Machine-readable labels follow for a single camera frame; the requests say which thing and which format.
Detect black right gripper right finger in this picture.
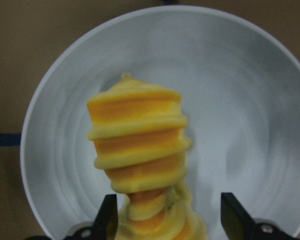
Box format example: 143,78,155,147
220,192,258,240

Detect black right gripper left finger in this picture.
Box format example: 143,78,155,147
91,194,118,240

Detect blue plate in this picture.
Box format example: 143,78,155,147
20,5,300,240

